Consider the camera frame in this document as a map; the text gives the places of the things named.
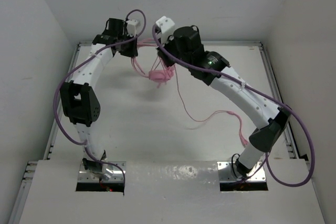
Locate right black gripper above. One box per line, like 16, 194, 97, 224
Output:
155, 32, 191, 69

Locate pink headphones with cable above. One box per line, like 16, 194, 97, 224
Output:
130, 37, 249, 147

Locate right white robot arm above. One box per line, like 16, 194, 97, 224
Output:
152, 25, 290, 178

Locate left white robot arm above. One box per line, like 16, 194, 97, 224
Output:
60, 18, 140, 174

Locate white front cover board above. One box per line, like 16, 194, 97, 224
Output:
20, 160, 324, 223

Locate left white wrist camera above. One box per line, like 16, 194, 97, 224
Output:
126, 19, 141, 37

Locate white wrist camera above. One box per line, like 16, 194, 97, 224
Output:
126, 19, 141, 37
155, 16, 176, 44

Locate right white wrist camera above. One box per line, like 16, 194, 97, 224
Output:
155, 16, 176, 44

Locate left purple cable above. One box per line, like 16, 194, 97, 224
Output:
53, 9, 148, 180

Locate purple cable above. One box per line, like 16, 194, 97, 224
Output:
152, 23, 316, 187
53, 9, 148, 180

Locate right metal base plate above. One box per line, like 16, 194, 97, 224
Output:
217, 161, 266, 183

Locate metal base plate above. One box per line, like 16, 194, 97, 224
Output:
77, 164, 124, 183
217, 161, 266, 183

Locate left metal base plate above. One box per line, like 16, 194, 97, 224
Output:
77, 164, 124, 183

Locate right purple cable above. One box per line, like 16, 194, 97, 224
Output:
152, 23, 316, 187

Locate aluminium table frame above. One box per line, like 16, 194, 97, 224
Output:
7, 40, 310, 224

